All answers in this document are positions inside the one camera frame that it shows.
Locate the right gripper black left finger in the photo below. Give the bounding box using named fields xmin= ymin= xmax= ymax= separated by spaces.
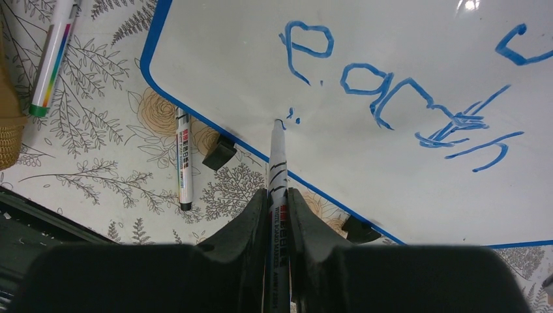
xmin=8 ymin=188 xmax=267 ymax=312

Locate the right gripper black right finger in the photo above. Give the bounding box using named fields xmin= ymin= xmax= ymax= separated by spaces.
xmin=287 ymin=188 xmax=530 ymax=312

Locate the blue-capped marker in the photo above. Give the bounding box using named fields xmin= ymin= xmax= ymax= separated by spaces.
xmin=263 ymin=119 xmax=290 ymax=312

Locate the blue-framed whiteboard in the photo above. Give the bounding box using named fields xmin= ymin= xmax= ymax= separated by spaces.
xmin=141 ymin=1 xmax=552 ymax=246

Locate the black-capped marker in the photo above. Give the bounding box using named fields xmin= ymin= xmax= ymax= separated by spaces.
xmin=175 ymin=107 xmax=193 ymax=211

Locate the green-capped marker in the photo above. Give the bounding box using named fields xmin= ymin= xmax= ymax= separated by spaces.
xmin=29 ymin=0 xmax=81 ymax=117

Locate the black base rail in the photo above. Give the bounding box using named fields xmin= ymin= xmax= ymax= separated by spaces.
xmin=1 ymin=187 xmax=114 ymax=305

